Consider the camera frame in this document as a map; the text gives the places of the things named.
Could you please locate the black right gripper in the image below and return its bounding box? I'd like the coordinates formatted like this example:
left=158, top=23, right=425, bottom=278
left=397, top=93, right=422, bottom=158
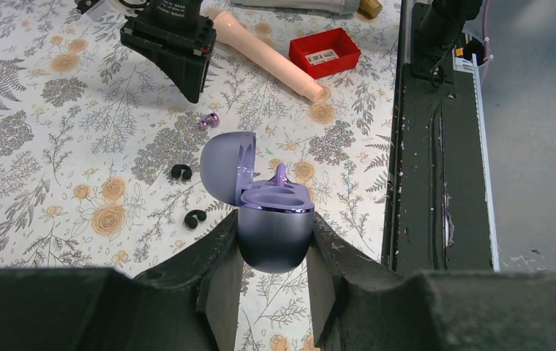
left=119, top=0, right=217, bottom=104

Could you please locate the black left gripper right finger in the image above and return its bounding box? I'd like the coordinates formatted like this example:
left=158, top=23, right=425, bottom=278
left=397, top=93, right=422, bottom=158
left=307, top=216, right=556, bottom=350

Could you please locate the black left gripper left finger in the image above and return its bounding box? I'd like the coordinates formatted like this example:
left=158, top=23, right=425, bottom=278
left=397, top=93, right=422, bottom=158
left=0, top=211, right=243, bottom=350

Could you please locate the purple earbud one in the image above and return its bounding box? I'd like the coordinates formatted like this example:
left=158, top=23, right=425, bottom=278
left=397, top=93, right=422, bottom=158
left=198, top=113, right=220, bottom=130

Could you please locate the lavender earbud charging case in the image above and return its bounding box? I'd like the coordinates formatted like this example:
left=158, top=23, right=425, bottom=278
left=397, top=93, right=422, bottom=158
left=199, top=132, right=315, bottom=274

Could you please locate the purple earbud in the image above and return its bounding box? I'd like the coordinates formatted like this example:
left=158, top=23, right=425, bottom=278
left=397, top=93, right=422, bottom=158
left=271, top=163, right=288, bottom=187

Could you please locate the pink cylindrical tube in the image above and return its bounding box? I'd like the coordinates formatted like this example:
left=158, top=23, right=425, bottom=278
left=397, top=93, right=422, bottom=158
left=206, top=8, right=323, bottom=102

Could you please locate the black clip earbud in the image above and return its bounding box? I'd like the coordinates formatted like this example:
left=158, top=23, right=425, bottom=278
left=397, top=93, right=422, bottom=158
left=184, top=210, right=207, bottom=230
left=170, top=164, right=192, bottom=181

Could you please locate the red plastic bin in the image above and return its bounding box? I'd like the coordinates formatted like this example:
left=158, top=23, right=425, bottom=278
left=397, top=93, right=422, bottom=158
left=288, top=28, right=361, bottom=79

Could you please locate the grey microphone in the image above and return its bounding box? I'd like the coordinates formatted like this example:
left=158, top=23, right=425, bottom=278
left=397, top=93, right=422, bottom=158
left=231, top=0, right=360, bottom=15

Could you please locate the gold microphone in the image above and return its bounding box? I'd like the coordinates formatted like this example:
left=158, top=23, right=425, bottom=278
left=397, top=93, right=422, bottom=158
left=358, top=0, right=383, bottom=19

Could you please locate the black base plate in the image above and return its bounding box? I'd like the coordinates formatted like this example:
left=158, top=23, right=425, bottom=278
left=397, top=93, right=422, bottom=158
left=381, top=1, right=493, bottom=275

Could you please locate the white slotted cable duct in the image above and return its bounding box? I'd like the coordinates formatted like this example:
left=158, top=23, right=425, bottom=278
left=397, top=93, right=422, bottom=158
left=471, top=54, right=500, bottom=273

